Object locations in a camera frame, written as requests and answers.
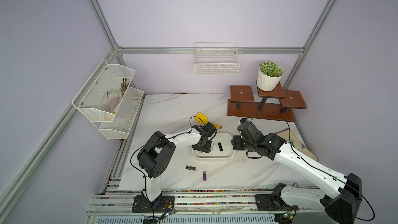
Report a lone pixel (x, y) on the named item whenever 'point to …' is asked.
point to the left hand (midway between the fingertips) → (203, 149)
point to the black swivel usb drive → (190, 168)
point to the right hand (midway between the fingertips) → (236, 143)
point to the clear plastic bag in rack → (111, 99)
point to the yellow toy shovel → (204, 120)
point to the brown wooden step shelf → (274, 104)
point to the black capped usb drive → (220, 146)
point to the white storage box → (225, 139)
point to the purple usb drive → (204, 176)
